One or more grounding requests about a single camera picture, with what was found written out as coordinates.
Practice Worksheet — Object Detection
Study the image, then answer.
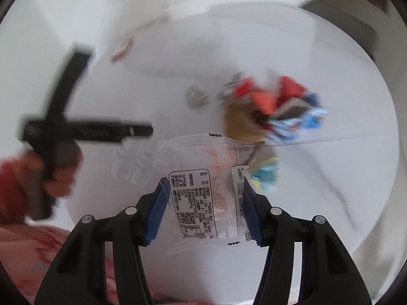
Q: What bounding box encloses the small clear plastic lid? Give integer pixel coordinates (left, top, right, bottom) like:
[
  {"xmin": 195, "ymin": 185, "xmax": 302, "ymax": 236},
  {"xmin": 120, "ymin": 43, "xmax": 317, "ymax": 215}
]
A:
[{"xmin": 184, "ymin": 85, "xmax": 208, "ymax": 109}]

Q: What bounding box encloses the person's left hand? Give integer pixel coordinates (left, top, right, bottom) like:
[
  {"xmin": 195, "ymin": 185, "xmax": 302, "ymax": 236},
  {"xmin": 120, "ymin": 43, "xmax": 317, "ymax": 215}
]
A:
[{"xmin": 15, "ymin": 149, "xmax": 83, "ymax": 207}]

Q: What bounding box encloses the red white small box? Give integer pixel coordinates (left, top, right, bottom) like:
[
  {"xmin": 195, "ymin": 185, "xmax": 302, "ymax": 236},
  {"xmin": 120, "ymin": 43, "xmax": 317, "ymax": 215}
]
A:
[{"xmin": 110, "ymin": 37, "xmax": 134, "ymax": 63}]

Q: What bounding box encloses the red plastic bag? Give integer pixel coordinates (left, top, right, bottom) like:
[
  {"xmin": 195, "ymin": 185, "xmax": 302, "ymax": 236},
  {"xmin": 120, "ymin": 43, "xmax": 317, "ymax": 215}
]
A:
[{"xmin": 232, "ymin": 77, "xmax": 277, "ymax": 116}]

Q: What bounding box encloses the clear plastic film wrapper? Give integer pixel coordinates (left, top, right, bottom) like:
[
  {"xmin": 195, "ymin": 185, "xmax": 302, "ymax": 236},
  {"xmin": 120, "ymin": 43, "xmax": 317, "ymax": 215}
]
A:
[{"xmin": 112, "ymin": 139, "xmax": 157, "ymax": 187}]

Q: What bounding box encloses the red paper ball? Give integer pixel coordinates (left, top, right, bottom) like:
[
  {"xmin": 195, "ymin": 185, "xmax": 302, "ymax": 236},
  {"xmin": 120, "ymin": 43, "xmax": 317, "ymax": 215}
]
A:
[{"xmin": 276, "ymin": 76, "xmax": 308, "ymax": 108}]

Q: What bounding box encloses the printed paper ball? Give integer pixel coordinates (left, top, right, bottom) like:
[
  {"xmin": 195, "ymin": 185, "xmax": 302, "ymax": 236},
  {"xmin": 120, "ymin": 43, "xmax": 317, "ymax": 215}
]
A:
[{"xmin": 217, "ymin": 72, "xmax": 243, "ymax": 100}]

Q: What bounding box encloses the clear printed plastic packet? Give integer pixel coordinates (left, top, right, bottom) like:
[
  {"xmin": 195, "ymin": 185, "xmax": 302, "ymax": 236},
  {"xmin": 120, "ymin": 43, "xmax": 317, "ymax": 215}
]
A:
[{"xmin": 153, "ymin": 134, "xmax": 265, "ymax": 254}]

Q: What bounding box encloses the red patterned sleeve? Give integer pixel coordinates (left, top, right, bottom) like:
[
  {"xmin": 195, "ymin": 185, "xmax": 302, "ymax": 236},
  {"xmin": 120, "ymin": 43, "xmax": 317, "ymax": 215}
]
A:
[{"xmin": 1, "ymin": 159, "xmax": 27, "ymax": 224}]

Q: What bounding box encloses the brown paper wrapper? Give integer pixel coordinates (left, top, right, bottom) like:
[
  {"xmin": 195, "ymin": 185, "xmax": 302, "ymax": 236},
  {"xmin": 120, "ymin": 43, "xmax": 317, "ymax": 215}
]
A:
[{"xmin": 224, "ymin": 96, "xmax": 266, "ymax": 142}]

